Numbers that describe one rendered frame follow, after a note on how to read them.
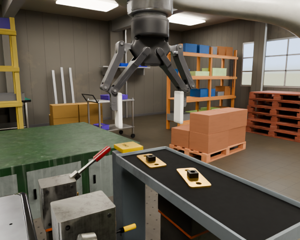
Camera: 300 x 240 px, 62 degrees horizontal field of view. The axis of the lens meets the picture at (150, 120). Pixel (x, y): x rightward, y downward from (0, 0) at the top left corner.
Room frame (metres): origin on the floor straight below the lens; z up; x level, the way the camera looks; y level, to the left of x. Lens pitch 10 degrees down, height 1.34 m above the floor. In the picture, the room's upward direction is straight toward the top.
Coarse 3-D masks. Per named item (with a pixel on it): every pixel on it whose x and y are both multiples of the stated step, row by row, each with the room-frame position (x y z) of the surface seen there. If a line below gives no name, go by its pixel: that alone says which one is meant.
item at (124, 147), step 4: (116, 144) 0.65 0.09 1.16; (120, 144) 0.65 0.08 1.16; (124, 144) 0.65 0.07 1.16; (128, 144) 0.65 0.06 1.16; (132, 144) 0.65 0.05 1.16; (136, 144) 0.65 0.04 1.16; (116, 148) 0.64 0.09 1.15; (120, 148) 0.62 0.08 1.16; (124, 148) 0.62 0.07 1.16; (128, 148) 0.62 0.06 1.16; (132, 148) 0.62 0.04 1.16; (136, 148) 0.62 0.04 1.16; (140, 148) 0.63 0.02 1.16; (124, 152) 0.61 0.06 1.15
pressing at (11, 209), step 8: (0, 200) 0.65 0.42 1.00; (8, 200) 0.65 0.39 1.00; (16, 200) 0.65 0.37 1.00; (24, 200) 0.64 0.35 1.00; (0, 208) 0.61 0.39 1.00; (8, 208) 0.61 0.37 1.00; (16, 208) 0.61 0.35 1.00; (24, 208) 0.60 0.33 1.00; (0, 216) 0.57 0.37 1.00; (8, 216) 0.57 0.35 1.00; (16, 216) 0.57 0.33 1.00; (24, 216) 0.56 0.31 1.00; (0, 224) 0.53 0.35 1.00; (8, 224) 0.53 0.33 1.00; (16, 224) 0.53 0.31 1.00; (24, 224) 0.53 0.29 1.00; (32, 224) 0.53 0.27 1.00; (0, 232) 0.50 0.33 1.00; (8, 232) 0.50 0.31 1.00; (16, 232) 0.50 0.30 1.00; (24, 232) 0.50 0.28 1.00; (32, 232) 0.50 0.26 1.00
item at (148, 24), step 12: (132, 24) 0.50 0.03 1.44; (144, 24) 0.48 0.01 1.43; (156, 24) 0.48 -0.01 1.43; (168, 24) 0.50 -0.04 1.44; (132, 36) 0.50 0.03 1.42; (144, 36) 0.49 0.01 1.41; (156, 36) 0.49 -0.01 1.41; (168, 36) 0.51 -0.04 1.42; (132, 48) 0.49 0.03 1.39; (156, 48) 0.51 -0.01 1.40; (168, 48) 0.52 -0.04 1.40; (144, 60) 0.50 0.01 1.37; (156, 60) 0.51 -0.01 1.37
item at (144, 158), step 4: (140, 156) 0.54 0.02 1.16; (144, 156) 0.55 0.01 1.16; (148, 156) 0.51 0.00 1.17; (152, 156) 0.51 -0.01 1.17; (140, 160) 0.52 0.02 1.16; (144, 160) 0.51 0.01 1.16; (148, 160) 0.51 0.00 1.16; (152, 160) 0.51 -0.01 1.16; (156, 160) 0.51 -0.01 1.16; (160, 160) 0.51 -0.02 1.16; (148, 164) 0.49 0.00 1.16; (152, 164) 0.49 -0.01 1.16; (156, 164) 0.49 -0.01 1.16; (160, 164) 0.49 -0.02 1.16; (164, 164) 0.49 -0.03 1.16; (152, 168) 0.47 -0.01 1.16
